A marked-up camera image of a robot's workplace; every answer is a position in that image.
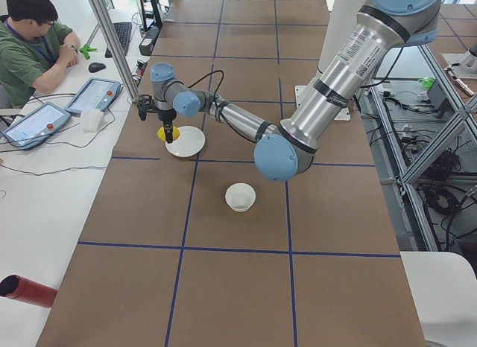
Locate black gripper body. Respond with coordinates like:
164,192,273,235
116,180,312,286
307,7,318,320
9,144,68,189
157,109,176,127

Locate yellow lemon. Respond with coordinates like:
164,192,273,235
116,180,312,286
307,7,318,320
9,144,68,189
157,126,180,143

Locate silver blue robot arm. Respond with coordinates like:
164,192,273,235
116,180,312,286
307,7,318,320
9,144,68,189
150,0,441,181

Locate white plate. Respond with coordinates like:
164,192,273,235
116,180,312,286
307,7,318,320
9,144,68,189
165,126,206,158

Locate white bowl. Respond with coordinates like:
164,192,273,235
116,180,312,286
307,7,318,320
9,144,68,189
224,182,256,212

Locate black box device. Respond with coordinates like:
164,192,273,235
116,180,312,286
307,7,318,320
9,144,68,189
139,26,159,57

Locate white tissue pack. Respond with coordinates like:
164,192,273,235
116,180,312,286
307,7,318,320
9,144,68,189
80,109,104,133

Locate far blue teach pendant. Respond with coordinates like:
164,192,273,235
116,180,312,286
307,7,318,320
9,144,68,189
64,77,121,114

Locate blue teach pendant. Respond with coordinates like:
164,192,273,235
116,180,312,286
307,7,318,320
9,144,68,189
1,102,71,150
64,77,121,114

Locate black computer mouse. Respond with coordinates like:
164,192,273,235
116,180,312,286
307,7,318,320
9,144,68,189
88,62,106,73

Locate black keyboard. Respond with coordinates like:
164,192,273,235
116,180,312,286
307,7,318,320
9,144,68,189
113,22,133,56

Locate green plastic clamp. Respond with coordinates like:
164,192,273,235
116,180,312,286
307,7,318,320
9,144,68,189
79,44,98,60

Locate near blue teach pendant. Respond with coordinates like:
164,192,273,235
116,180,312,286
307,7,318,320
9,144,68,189
1,102,71,150

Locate brown paper table cover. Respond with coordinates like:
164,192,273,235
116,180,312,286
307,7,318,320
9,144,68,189
37,0,428,347

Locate man in green shirt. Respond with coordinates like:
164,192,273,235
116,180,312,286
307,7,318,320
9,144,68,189
1,0,80,108

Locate red cylinder bottle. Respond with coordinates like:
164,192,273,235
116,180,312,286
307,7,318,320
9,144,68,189
1,275,57,308

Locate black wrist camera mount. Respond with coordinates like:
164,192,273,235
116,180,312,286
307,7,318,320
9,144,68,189
136,95,155,121

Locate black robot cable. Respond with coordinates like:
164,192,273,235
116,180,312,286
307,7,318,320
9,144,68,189
188,69,225,102

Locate aluminium frame post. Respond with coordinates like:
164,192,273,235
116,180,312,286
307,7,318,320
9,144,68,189
88,0,139,103

